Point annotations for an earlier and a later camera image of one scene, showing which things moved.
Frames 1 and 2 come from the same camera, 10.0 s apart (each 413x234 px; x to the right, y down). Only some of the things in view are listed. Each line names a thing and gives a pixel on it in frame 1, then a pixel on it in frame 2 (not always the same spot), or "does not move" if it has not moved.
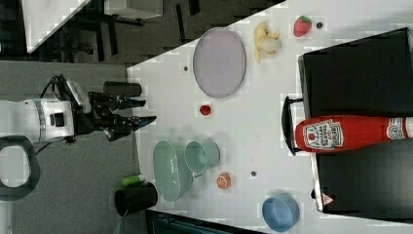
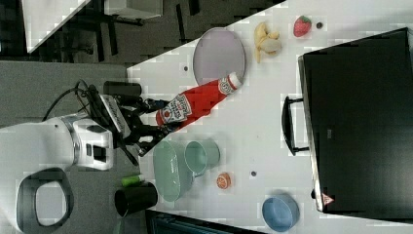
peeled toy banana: (266, 42) does not move
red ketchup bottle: (319, 134) to (197, 101)
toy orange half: (223, 180) does not move
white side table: (44, 19) does not move
